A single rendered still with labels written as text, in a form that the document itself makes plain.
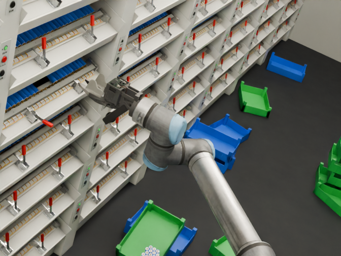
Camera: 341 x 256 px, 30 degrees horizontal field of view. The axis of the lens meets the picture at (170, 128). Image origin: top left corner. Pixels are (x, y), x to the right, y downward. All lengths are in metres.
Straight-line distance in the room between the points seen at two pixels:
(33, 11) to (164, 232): 1.59
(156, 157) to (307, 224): 1.76
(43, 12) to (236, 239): 0.84
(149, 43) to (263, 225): 1.31
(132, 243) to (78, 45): 1.24
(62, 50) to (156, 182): 1.61
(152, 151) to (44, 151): 0.42
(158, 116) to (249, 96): 2.70
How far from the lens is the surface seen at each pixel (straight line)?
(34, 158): 2.24
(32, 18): 1.78
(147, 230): 3.10
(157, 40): 2.77
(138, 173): 3.41
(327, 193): 4.01
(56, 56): 2.02
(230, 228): 1.88
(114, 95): 2.06
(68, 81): 2.23
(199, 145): 2.14
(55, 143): 2.32
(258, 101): 4.66
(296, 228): 3.63
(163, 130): 2.01
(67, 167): 2.55
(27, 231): 2.54
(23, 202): 2.36
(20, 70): 1.90
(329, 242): 3.65
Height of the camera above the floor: 2.12
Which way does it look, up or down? 32 degrees down
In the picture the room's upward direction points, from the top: 19 degrees clockwise
